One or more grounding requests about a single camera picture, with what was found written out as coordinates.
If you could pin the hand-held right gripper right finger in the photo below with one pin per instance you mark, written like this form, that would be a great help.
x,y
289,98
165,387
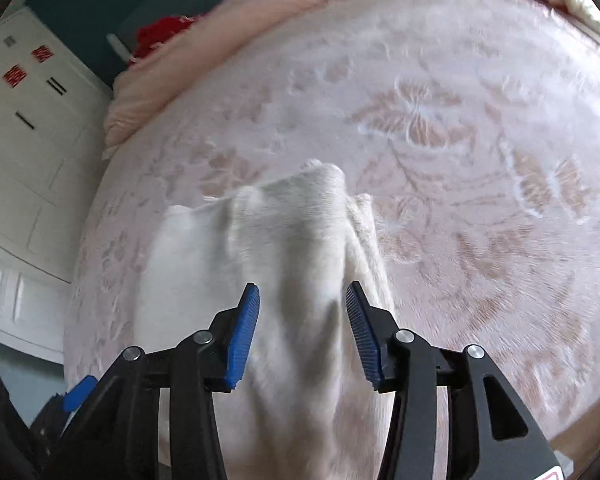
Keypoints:
x,y
364,345

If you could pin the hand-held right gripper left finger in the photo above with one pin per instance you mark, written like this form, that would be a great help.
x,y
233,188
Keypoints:
x,y
242,340

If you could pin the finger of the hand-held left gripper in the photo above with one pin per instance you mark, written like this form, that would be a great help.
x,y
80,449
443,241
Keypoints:
x,y
80,392

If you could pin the white sweater with black hearts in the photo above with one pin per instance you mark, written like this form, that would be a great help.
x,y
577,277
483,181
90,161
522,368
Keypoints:
x,y
290,240

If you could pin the pink butterfly pattern blanket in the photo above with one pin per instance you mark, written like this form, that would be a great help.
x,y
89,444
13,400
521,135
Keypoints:
x,y
455,160

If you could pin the white wardrobe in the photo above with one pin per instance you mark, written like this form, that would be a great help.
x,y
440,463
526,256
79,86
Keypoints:
x,y
25,170

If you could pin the red cloth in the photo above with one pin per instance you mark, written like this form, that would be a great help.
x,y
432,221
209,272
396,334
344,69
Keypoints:
x,y
160,32

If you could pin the pink duvet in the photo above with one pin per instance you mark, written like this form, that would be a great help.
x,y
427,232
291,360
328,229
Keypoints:
x,y
240,20

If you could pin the red paper decal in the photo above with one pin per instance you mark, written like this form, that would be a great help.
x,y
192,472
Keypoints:
x,y
43,53
15,75

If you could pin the blue upholstered headboard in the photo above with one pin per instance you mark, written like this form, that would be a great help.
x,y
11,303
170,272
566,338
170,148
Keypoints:
x,y
145,15

